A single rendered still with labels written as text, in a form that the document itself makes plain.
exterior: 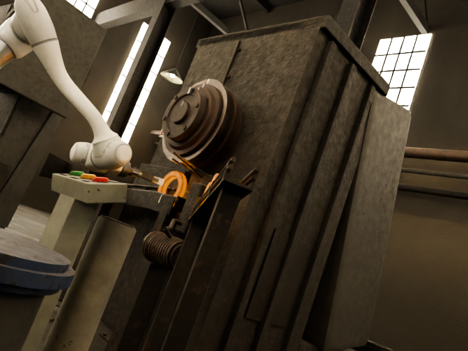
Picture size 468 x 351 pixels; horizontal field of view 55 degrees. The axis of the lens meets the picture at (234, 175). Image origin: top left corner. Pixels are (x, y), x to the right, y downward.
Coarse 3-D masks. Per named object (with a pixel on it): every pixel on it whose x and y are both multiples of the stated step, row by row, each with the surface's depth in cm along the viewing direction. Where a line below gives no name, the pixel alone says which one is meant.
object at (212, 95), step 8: (200, 88) 226; (208, 88) 224; (216, 88) 220; (208, 96) 218; (216, 96) 217; (208, 104) 215; (216, 104) 215; (208, 112) 213; (216, 112) 212; (208, 120) 212; (216, 120) 211; (200, 128) 213; (208, 128) 211; (192, 136) 214; (200, 136) 213; (208, 136) 212; (168, 144) 230; (176, 144) 221; (184, 144) 217; (192, 144) 215; (200, 144) 213; (176, 152) 222; (184, 152) 218; (192, 152) 216
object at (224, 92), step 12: (216, 84) 224; (228, 96) 218; (228, 108) 214; (228, 120) 213; (216, 132) 209; (204, 144) 212; (216, 144) 213; (168, 156) 229; (192, 156) 215; (204, 156) 216
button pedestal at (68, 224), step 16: (64, 176) 121; (80, 176) 125; (64, 192) 120; (80, 192) 112; (96, 192) 111; (112, 192) 114; (64, 208) 116; (80, 208) 116; (96, 208) 119; (48, 224) 119; (64, 224) 113; (80, 224) 116; (48, 240) 116; (64, 240) 114; (80, 240) 117; (48, 304) 113; (48, 320) 113; (32, 336) 111
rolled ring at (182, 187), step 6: (168, 174) 226; (174, 174) 223; (180, 174) 220; (168, 180) 226; (180, 180) 218; (186, 180) 219; (162, 186) 226; (180, 186) 216; (186, 186) 218; (162, 192) 225; (180, 192) 215
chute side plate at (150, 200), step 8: (128, 192) 241; (136, 192) 235; (144, 192) 230; (152, 192) 225; (128, 200) 238; (136, 200) 232; (144, 200) 228; (152, 200) 223; (160, 200) 218; (168, 200) 214; (152, 208) 220; (160, 208) 215
